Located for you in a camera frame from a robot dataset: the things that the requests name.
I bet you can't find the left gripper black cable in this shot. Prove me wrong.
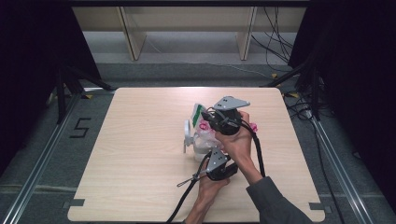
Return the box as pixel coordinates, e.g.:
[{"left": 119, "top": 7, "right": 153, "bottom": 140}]
[{"left": 166, "top": 151, "right": 213, "bottom": 224}]

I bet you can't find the light wooden bench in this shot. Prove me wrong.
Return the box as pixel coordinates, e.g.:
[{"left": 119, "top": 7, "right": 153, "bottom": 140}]
[{"left": 72, "top": 6, "right": 307, "bottom": 62}]

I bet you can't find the pink printed sugar bag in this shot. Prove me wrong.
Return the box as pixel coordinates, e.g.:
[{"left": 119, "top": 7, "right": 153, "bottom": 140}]
[{"left": 191, "top": 103, "right": 260, "bottom": 157}]

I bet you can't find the person's right hand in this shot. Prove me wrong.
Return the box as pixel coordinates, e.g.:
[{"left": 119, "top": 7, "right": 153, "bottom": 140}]
[{"left": 214, "top": 110, "right": 256, "bottom": 171}]

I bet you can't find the black curtain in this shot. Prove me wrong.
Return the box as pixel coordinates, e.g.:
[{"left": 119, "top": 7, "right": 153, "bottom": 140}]
[
  {"left": 288, "top": 0, "right": 396, "bottom": 214},
  {"left": 0, "top": 0, "right": 102, "bottom": 176}
]

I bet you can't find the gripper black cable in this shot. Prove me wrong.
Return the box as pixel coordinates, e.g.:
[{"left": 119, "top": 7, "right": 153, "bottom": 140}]
[
  {"left": 239, "top": 119, "right": 266, "bottom": 179},
  {"left": 166, "top": 151, "right": 213, "bottom": 224}
]

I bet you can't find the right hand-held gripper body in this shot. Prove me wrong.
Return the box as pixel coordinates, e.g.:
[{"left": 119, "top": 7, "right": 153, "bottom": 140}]
[{"left": 207, "top": 95, "right": 251, "bottom": 136}]

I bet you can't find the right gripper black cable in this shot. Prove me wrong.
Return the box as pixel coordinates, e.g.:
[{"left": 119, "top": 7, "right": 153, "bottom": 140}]
[{"left": 239, "top": 119, "right": 266, "bottom": 179}]

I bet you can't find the black metal stand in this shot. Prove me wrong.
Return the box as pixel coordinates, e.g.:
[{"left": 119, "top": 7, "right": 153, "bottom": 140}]
[
  {"left": 55, "top": 65, "right": 116, "bottom": 125},
  {"left": 262, "top": 52, "right": 322, "bottom": 121}
]

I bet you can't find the bundle of black floor cables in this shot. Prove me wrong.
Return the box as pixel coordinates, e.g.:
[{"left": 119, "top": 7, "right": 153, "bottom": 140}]
[{"left": 250, "top": 7, "right": 296, "bottom": 73}]

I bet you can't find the person's left hand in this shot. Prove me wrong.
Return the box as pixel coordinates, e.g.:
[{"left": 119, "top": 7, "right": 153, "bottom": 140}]
[{"left": 197, "top": 169, "right": 232, "bottom": 204}]

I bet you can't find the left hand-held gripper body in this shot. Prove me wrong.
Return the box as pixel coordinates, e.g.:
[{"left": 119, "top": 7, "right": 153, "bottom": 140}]
[{"left": 205, "top": 147, "right": 240, "bottom": 182}]

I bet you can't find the aluminium floor rail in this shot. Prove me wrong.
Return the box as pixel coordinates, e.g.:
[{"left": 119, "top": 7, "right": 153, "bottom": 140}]
[
  {"left": 310, "top": 117, "right": 376, "bottom": 224},
  {"left": 0, "top": 91, "right": 82, "bottom": 224}
]

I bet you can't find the grey table bracket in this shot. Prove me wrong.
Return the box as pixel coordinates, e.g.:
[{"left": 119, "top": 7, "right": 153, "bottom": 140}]
[{"left": 308, "top": 202, "right": 332, "bottom": 215}]

